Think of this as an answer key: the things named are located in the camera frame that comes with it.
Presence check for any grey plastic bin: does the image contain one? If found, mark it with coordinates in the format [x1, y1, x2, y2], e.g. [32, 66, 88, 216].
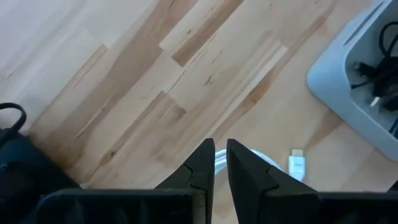
[306, 0, 398, 162]

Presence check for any black bag with strap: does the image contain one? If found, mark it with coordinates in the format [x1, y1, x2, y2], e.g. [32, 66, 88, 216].
[0, 102, 81, 224]

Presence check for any white USB cable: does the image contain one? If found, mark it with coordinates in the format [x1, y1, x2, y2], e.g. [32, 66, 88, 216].
[214, 147, 307, 183]

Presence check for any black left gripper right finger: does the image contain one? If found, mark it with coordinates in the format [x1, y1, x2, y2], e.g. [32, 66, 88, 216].
[226, 138, 322, 224]

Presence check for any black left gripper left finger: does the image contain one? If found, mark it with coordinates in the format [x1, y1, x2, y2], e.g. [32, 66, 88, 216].
[154, 138, 216, 224]

